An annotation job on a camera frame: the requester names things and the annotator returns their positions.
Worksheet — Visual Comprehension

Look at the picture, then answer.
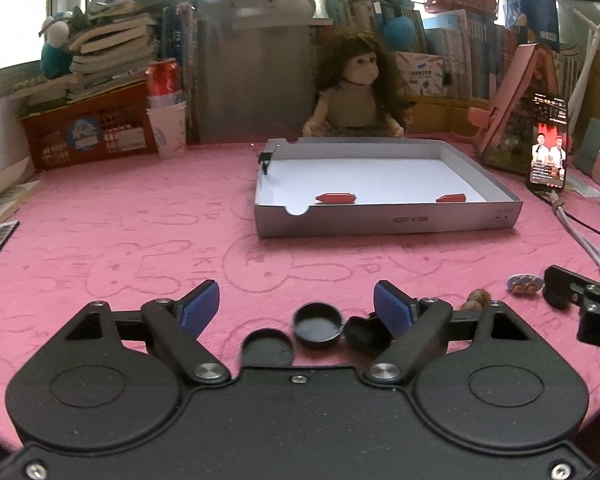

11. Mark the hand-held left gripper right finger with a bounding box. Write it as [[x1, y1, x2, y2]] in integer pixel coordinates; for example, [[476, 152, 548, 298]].
[[362, 280, 537, 387]]

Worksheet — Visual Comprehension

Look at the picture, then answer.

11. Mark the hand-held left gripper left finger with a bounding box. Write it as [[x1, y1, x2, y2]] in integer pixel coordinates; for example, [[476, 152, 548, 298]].
[[62, 279, 232, 387]]

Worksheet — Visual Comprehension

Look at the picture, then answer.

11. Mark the brown walnut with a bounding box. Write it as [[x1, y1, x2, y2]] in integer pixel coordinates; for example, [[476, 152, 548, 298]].
[[462, 288, 492, 311]]

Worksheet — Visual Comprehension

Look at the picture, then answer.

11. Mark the grey cardboard box tray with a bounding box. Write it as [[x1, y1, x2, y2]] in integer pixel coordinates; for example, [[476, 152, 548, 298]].
[[252, 137, 524, 239]]

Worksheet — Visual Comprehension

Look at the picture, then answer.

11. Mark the black binder clip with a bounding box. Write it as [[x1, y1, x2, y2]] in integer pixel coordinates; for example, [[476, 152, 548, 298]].
[[258, 146, 281, 176]]

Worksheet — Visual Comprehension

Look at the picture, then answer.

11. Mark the pink embossed table cloth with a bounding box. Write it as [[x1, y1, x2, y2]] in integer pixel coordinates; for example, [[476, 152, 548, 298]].
[[0, 132, 600, 453]]

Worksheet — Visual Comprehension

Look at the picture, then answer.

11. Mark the teal card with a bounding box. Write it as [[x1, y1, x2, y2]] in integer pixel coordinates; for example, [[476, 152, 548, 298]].
[[575, 117, 600, 177]]

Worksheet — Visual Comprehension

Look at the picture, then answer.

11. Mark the black smartphone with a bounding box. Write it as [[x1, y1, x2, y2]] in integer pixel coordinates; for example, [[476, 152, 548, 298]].
[[526, 92, 569, 194]]

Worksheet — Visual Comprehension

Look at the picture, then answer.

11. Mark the pink wooden toy house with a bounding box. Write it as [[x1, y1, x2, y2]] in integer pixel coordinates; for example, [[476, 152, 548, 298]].
[[467, 44, 574, 177]]

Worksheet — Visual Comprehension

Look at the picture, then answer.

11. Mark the white paper cup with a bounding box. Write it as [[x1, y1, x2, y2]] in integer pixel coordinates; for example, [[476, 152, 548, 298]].
[[146, 101, 187, 160]]

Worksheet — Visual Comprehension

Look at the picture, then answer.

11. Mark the wooden drawer organizer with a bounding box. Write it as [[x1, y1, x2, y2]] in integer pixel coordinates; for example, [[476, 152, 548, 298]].
[[404, 95, 497, 137]]

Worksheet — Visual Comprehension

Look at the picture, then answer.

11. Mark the orange printed crate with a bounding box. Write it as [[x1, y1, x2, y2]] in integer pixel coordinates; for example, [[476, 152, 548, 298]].
[[20, 82, 161, 171]]

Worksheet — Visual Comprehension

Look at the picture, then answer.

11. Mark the long-haired baby doll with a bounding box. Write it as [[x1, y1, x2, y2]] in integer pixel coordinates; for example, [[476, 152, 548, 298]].
[[302, 32, 407, 139]]

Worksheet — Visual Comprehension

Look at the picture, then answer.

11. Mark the red drink can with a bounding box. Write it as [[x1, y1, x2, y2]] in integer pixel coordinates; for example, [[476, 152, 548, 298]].
[[145, 58, 183, 109]]

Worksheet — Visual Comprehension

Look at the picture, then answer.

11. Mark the pile of papers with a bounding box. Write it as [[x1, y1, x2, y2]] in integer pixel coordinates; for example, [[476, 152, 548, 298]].
[[0, 157, 42, 227]]

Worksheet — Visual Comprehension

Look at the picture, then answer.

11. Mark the white pencil-print box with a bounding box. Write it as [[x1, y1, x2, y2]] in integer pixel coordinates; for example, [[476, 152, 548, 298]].
[[395, 51, 454, 99]]

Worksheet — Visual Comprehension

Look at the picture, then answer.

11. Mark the row of upright books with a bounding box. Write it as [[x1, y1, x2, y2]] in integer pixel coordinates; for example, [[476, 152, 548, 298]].
[[322, 0, 520, 102]]

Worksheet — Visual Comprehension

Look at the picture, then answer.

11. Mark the dark blue carton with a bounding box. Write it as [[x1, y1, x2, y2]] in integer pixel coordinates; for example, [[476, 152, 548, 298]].
[[500, 0, 561, 47]]

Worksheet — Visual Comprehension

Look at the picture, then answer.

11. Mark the stack of lying books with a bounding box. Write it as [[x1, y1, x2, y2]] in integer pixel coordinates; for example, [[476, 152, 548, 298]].
[[67, 0, 162, 103]]

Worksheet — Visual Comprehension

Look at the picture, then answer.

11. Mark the blue and white plush toy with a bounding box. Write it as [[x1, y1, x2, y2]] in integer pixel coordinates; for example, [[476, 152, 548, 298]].
[[39, 7, 88, 81]]

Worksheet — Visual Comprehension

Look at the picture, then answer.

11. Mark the white braided cable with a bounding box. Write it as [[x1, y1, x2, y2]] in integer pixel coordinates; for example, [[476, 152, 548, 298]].
[[547, 191, 600, 289]]

